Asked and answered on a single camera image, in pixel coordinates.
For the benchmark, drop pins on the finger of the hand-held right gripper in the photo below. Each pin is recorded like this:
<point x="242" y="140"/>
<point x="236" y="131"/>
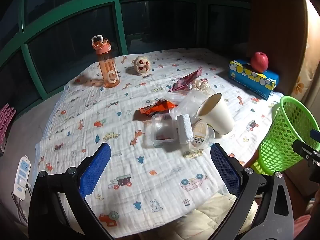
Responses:
<point x="315" y="133"/>
<point x="303" y="148"/>

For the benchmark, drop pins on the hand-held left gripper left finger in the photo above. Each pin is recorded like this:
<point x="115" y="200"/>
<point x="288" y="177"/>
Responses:
<point x="96" y="170"/>

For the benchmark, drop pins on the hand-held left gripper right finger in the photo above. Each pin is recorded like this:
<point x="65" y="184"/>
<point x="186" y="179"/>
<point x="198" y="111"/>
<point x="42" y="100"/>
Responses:
<point x="225" y="170"/>

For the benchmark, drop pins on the green plastic mesh basket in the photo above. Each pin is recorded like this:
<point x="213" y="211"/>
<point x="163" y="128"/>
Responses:
<point x="280" y="142"/>

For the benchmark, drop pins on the small plastic pudding cup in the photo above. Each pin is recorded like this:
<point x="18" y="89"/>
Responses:
<point x="200" y="135"/>

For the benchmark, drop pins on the white paper cup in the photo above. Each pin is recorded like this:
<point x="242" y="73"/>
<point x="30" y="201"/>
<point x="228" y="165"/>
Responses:
<point x="220" y="120"/>

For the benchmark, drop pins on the white styrofoam block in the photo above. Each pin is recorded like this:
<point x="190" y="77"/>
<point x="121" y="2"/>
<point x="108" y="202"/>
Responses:
<point x="185" y="130"/>

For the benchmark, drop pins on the clear plastic tray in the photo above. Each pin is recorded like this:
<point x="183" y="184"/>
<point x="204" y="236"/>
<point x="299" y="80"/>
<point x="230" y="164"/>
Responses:
<point x="163" y="127"/>

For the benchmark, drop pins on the clear round plastic lid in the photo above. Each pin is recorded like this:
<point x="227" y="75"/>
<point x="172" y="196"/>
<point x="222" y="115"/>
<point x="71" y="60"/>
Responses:
<point x="181" y="108"/>

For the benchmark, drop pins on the orange snack wrapper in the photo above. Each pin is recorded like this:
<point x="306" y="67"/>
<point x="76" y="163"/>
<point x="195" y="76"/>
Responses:
<point x="155" y="107"/>

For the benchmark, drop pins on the white tissue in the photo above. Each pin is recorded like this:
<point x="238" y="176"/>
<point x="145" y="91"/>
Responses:
<point x="203" y="86"/>

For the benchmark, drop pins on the pink snack wrapper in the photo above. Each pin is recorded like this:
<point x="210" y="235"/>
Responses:
<point x="185" y="81"/>

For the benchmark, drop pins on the printed white blanket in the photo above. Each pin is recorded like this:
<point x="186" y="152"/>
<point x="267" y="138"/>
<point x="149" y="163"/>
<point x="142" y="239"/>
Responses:
<point x="125" y="155"/>

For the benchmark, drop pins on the cream quilt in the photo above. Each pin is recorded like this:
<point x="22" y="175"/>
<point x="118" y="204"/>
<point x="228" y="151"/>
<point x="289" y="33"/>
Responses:
<point x="212" y="217"/>

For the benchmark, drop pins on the cream floral curtain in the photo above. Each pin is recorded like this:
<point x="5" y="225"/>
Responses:
<point x="307" y="80"/>

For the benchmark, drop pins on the white power strip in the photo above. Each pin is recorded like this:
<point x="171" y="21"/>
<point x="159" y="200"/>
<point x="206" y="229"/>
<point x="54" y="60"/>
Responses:
<point x="21" y="177"/>

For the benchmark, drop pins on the blue spotted cardboard box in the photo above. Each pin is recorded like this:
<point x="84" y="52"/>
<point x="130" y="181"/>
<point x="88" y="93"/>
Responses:
<point x="250" y="80"/>

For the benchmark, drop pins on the red apple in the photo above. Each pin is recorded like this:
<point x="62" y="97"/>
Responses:
<point x="259" y="62"/>

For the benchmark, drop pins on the orange water bottle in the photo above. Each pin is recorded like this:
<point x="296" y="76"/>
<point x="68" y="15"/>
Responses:
<point x="108" y="72"/>

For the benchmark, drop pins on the pink lattice mat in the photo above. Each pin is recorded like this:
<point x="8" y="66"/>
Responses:
<point x="6" y="122"/>

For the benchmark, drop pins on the brown wooden cabinet panel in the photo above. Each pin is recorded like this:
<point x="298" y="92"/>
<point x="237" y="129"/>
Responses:
<point x="275" y="30"/>

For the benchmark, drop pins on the cream strawberry plush toy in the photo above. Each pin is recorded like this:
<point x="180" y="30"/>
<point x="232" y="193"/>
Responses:
<point x="141" y="65"/>

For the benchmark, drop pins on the green window frame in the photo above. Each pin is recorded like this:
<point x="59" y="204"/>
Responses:
<point x="117" y="25"/>

